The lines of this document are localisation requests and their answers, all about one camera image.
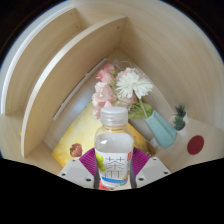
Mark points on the light wooden shelf unit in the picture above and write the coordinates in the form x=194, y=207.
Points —
x=56, y=86

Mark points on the yellow flower painting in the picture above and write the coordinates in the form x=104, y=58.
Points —
x=71, y=133

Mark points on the teal faceted vase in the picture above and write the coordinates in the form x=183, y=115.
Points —
x=161, y=131

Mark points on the pink and white flower bouquet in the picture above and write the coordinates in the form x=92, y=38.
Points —
x=131, y=83

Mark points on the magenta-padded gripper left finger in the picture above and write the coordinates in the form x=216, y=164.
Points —
x=75, y=170

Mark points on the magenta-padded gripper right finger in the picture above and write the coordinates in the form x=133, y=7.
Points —
x=152, y=170

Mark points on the white light bar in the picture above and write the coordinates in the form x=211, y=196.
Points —
x=78, y=90

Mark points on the clear plastic drink bottle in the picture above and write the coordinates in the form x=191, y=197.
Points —
x=114, y=146

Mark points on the small plant in white pot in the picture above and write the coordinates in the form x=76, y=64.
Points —
x=180, y=121

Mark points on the flat round red coaster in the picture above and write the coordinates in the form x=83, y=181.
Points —
x=195, y=145

